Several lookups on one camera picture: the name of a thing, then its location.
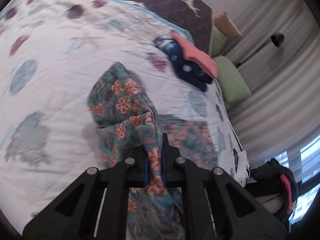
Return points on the dark clothes with pink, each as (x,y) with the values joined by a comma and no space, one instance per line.
(274,187)

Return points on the folded navy star garment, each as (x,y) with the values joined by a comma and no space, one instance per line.
(186,70)

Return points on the grey pleated curtain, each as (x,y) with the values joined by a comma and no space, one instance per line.
(284,81)

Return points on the green striped pillow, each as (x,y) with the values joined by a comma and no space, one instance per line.
(232,84)

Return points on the black camera on stand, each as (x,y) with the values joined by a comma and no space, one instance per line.
(277,39)

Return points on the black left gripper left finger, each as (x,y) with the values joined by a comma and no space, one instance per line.
(95,205)

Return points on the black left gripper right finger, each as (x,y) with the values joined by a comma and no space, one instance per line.
(215,206)

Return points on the beige cushion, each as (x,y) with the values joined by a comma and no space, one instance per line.
(224,23)

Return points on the teal floral patterned garment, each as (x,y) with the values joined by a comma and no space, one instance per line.
(126,118)

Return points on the folded pink garment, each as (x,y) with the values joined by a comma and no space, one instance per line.
(191,53)

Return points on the white seashell print bedspread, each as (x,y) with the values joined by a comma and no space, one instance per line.
(52,54)

